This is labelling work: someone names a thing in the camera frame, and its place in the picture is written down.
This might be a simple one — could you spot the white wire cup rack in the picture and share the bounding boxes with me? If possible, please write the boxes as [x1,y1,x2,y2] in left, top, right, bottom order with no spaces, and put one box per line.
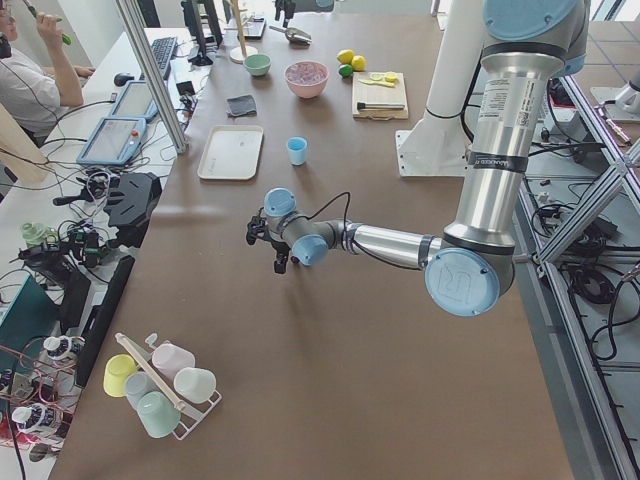
[136,334,223,440]

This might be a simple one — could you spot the black perforated device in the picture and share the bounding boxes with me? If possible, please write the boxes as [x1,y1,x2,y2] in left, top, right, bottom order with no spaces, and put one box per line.
[104,173,162,248]

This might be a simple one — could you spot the green bowl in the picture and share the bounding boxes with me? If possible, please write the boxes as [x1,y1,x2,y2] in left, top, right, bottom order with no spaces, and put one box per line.
[243,53,271,77]

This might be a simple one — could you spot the wooden rack handle bar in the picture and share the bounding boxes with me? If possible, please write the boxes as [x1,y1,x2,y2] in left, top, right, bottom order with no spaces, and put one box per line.
[114,332,186,412]

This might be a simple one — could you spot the whole yellow lemon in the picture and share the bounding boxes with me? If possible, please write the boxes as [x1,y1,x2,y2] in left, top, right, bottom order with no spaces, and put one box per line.
[336,49,355,64]
[350,55,367,72]

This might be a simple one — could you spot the light blue cup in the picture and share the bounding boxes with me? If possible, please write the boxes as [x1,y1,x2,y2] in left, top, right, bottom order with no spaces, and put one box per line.
[286,137,308,166]

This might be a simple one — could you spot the grey folded cloth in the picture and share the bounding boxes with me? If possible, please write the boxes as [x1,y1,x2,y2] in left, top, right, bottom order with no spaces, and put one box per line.
[226,95,257,118]

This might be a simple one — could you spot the wooden mug tree stand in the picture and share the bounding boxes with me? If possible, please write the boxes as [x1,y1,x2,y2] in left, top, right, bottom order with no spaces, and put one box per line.
[225,0,258,64]

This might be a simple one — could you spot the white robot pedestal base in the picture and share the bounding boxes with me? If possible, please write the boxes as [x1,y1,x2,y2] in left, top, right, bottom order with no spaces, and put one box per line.
[396,0,486,177]

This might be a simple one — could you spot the seated person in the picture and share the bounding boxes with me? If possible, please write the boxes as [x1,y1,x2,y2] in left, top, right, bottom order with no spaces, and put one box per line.
[1,12,95,146]

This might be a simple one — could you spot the aluminium frame post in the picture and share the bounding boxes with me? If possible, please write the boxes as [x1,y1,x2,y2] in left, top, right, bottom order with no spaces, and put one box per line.
[115,0,188,154]

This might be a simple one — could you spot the black computer mouse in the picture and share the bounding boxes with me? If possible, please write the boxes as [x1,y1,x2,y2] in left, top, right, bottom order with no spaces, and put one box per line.
[113,72,135,87]

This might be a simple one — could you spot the green lime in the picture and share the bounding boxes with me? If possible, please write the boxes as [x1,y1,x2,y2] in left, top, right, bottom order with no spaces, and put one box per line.
[338,64,353,78]

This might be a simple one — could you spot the grey cup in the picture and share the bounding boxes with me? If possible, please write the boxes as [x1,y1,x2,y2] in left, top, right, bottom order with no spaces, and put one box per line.
[124,371,158,411]

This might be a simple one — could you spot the steel ice scoop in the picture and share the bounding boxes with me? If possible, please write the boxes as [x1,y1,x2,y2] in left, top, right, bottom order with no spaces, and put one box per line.
[269,25,312,46]

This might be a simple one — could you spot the green cup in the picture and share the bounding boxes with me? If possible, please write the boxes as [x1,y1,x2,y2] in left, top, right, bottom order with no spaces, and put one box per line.
[136,391,181,438]

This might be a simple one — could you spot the clear ice cubes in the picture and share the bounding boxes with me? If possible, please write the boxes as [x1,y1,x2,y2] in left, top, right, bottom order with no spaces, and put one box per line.
[285,61,327,86]

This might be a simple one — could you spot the lemon half upper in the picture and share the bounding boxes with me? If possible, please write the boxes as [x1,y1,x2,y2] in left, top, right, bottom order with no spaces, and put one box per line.
[384,72,397,84]

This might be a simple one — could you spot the white cup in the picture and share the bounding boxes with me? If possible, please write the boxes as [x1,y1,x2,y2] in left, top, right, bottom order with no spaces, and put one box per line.
[173,367,217,404]

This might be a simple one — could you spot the steel muddler black tip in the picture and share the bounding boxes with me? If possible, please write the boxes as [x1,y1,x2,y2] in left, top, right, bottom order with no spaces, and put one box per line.
[356,102,405,111]

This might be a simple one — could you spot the blue teach pendant near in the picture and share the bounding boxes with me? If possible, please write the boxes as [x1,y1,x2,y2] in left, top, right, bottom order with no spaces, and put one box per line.
[76,116,147,166]

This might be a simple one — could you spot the cream rabbit tray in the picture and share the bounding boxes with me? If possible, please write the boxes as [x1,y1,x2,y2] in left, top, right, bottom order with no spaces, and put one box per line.
[197,125,264,181]

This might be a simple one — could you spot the pink cup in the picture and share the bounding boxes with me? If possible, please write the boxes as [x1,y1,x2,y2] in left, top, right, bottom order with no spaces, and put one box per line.
[151,342,195,382]

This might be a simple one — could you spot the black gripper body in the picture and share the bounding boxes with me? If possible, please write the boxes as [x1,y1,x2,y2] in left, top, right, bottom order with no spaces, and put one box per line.
[270,239,290,256]

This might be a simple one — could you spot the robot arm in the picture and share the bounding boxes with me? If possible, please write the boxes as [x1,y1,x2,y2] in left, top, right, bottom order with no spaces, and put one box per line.
[258,1,589,316]

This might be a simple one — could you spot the pink bowl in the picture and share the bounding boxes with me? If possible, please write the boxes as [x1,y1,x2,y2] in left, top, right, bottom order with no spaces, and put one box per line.
[284,60,329,99]

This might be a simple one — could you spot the yellow plastic knife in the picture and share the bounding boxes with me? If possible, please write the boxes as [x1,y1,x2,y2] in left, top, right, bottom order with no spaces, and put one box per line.
[357,78,396,88]

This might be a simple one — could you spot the black keyboard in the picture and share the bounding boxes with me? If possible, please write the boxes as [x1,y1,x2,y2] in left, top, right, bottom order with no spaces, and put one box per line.
[151,37,178,80]

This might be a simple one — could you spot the wooden cutting board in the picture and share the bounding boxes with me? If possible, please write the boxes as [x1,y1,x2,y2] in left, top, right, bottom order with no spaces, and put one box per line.
[352,71,409,120]

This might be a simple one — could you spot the blue teach pendant far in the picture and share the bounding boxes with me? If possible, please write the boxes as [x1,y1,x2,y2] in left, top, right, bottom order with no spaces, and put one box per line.
[111,80,158,121]

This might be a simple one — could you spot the blue teach pendant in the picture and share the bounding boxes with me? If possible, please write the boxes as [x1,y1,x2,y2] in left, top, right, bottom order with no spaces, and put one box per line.
[76,116,147,166]
[111,80,158,121]

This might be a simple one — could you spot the yellow cup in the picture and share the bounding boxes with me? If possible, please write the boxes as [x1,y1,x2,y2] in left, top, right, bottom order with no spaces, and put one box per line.
[103,354,137,398]

